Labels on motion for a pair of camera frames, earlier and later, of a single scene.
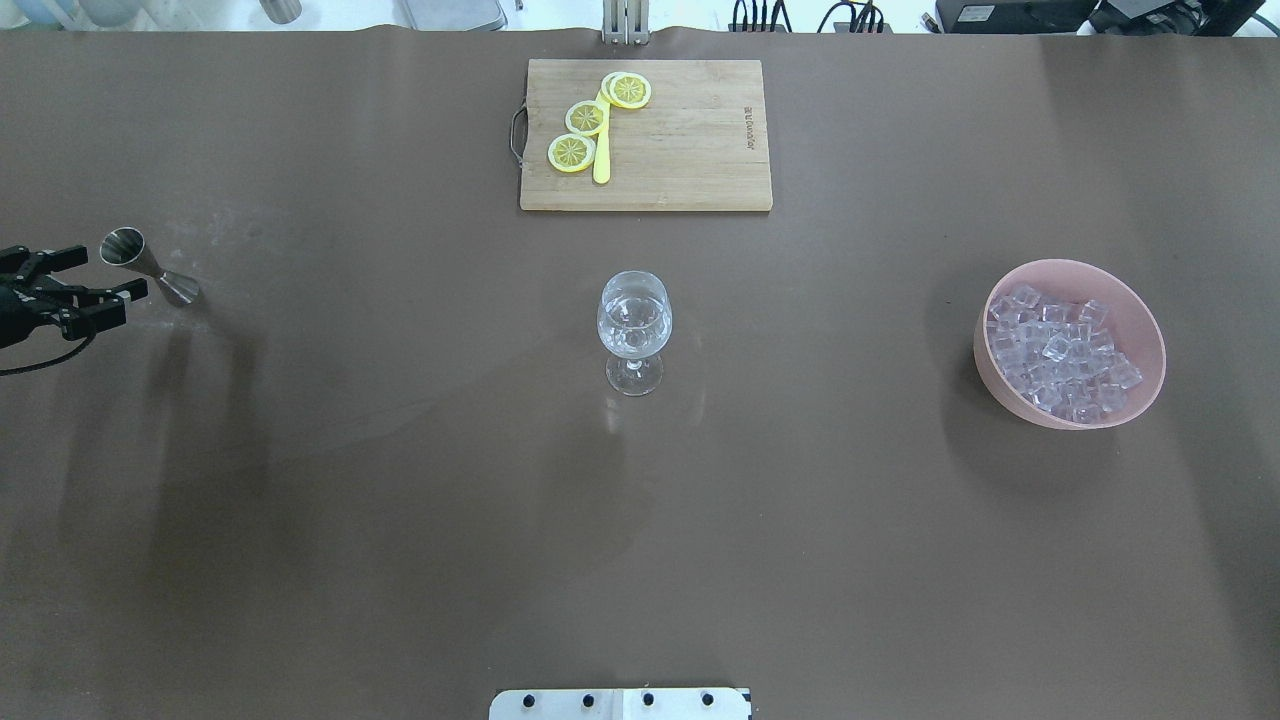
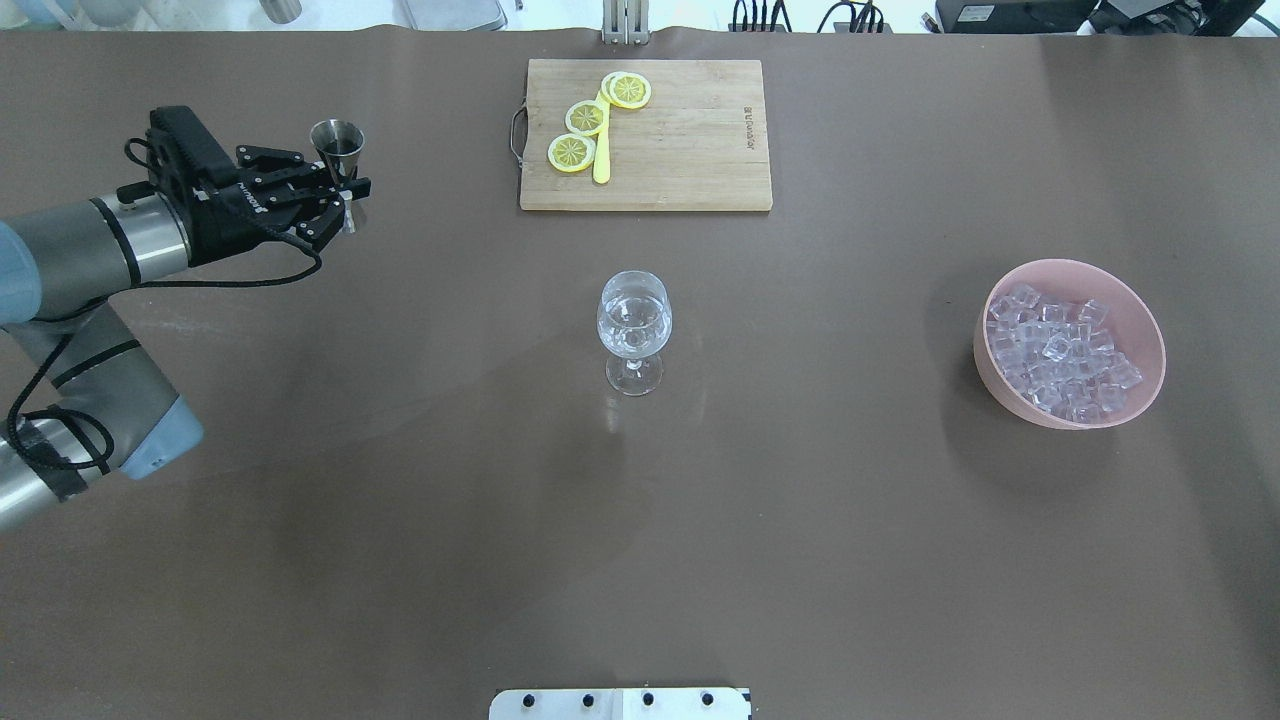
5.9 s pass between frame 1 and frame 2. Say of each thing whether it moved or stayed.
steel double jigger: moved
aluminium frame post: stayed
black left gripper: moved
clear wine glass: stayed
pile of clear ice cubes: stayed
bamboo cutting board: stayed
